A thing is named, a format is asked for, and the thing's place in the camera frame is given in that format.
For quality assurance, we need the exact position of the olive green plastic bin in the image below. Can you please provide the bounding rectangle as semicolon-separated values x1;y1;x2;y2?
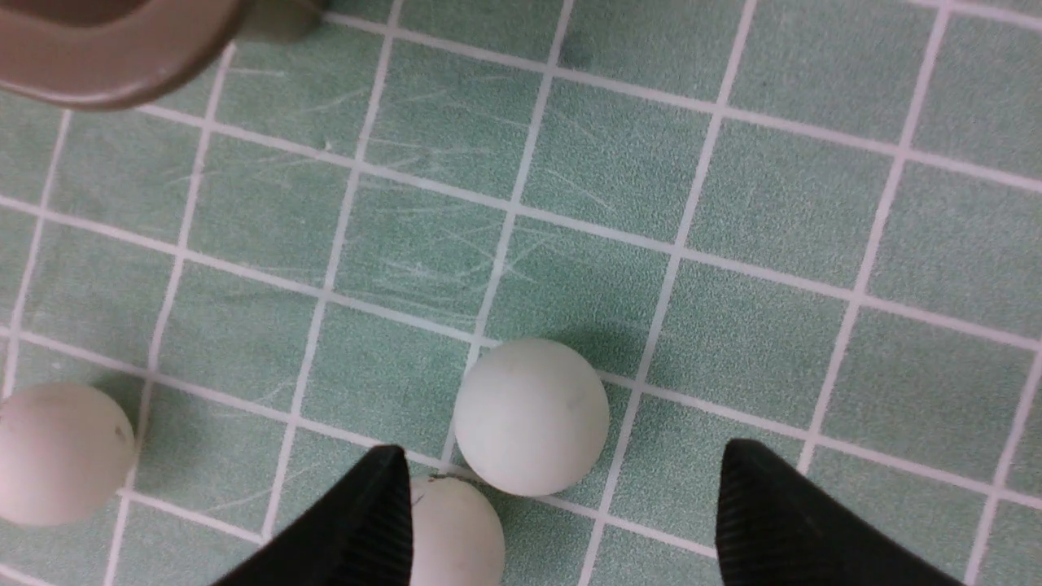
1;1;327;111

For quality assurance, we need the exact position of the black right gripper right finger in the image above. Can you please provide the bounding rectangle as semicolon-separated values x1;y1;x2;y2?
715;439;960;585

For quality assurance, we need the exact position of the white printed ping-pong ball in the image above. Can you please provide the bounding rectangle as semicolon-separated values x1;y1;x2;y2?
1;382;135;527

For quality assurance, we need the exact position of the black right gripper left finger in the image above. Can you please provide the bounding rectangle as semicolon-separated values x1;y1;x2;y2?
217;444;414;585

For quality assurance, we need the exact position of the green checkered tablecloth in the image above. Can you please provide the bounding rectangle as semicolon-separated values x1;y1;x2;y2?
2;1;1041;585

